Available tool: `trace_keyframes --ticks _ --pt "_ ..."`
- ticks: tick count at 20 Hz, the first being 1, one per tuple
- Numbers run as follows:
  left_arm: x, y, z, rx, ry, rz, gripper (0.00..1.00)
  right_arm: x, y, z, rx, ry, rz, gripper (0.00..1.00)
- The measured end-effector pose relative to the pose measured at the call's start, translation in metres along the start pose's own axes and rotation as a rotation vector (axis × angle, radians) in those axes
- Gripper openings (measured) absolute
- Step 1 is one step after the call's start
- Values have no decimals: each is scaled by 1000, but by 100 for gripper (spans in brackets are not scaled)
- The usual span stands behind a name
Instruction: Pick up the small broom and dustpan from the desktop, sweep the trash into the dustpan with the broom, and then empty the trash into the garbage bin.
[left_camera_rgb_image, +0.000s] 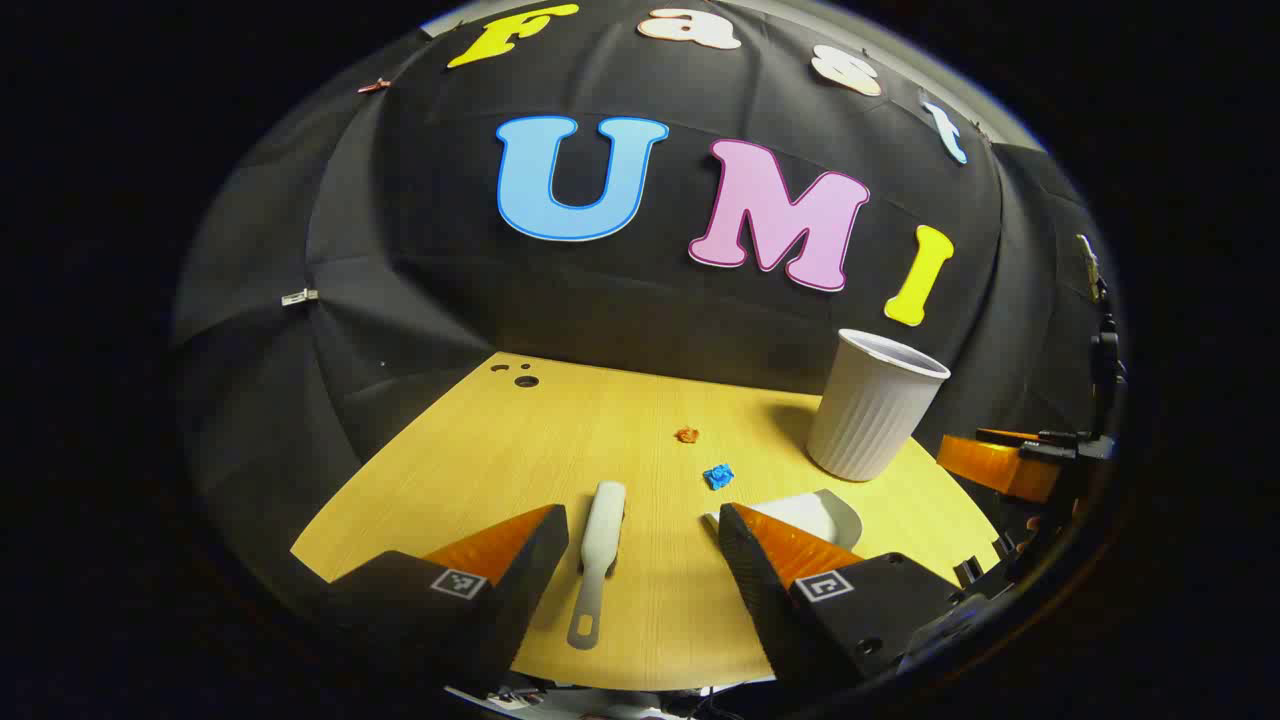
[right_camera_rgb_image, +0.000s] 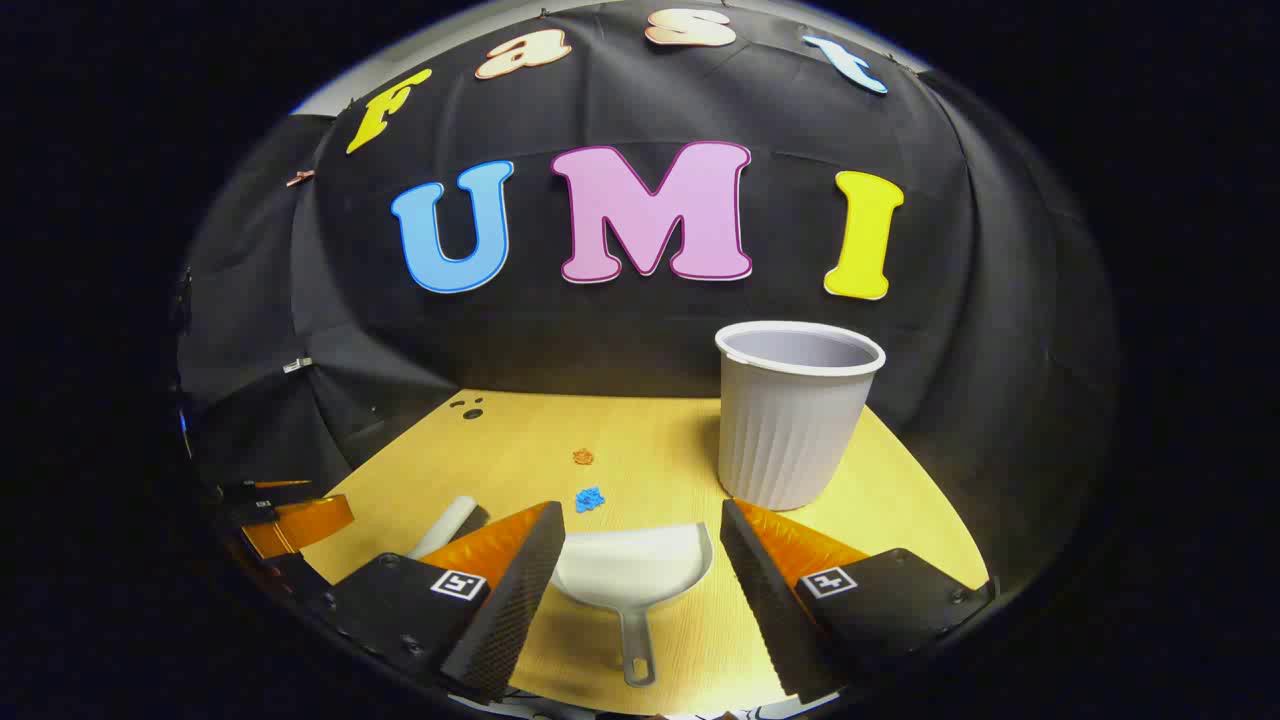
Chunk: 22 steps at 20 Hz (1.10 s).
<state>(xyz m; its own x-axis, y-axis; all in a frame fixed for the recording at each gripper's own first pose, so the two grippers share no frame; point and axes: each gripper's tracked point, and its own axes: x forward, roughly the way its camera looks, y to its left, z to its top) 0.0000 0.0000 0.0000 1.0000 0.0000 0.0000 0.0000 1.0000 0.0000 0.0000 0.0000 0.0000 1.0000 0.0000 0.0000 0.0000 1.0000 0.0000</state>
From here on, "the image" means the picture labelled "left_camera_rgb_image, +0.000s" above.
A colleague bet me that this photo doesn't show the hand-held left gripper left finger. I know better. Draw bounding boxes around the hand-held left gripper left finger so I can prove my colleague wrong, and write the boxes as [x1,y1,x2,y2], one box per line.
[290,503,571,699]

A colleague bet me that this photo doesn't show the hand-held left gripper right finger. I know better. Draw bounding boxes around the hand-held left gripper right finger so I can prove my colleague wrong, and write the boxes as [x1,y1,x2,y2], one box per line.
[718,502,966,693]

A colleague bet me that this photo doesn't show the small white broom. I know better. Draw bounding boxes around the small white broom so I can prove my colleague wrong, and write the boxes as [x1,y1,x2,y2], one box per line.
[567,481,628,651]

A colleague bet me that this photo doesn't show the grey white dustpan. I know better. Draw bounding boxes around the grey white dustpan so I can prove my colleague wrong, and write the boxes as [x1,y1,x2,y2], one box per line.
[703,489,863,553]

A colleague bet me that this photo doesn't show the white ribbed garbage bin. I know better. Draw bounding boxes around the white ribbed garbage bin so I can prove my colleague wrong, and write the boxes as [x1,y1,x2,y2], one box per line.
[806,329,951,483]

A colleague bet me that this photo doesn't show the wooden desktop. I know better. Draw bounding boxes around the wooden desktop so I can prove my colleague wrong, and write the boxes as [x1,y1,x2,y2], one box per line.
[290,351,1001,693]

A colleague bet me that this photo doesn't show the pale metal clip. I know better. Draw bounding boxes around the pale metal clip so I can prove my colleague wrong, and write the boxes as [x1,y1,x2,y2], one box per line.
[1076,234,1107,301]

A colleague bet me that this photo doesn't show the black desk edge clamp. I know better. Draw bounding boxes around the black desk edge clamp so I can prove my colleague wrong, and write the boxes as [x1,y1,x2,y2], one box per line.
[953,535,1019,593]

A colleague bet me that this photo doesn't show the black backdrop cloth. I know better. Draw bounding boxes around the black backdrop cloth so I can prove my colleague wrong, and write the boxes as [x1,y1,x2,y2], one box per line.
[170,0,1126,611]

